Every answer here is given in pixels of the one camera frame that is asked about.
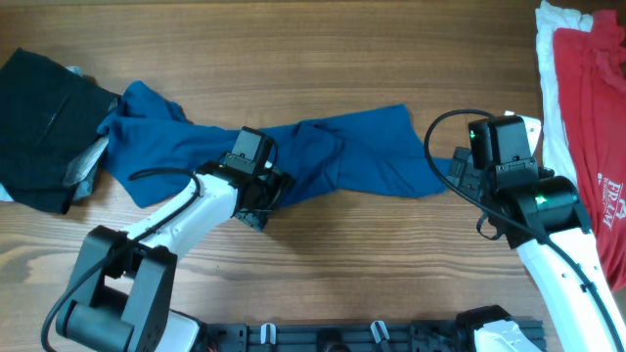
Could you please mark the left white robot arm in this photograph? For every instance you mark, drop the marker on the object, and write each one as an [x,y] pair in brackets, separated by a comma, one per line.
[119,293]

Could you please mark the black folded garment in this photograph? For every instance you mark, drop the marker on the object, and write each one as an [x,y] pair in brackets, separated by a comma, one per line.
[49,117]

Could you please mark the red t-shirt with print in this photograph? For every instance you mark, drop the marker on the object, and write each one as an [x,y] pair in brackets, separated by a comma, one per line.
[591,82]

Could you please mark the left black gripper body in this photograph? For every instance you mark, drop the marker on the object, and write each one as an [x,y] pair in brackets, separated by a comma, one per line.
[267,194]

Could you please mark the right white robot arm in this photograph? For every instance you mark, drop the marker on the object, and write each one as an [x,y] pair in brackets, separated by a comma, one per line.
[544,221]

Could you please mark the blue t-shirt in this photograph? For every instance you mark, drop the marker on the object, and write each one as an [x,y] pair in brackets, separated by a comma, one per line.
[374,151]

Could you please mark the grey folded garment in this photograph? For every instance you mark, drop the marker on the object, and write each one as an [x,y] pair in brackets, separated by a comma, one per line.
[81,171]

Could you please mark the white garment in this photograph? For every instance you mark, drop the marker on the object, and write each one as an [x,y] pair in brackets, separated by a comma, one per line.
[549,18]

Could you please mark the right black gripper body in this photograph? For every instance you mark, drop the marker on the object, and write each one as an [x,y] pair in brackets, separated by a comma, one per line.
[463,172]

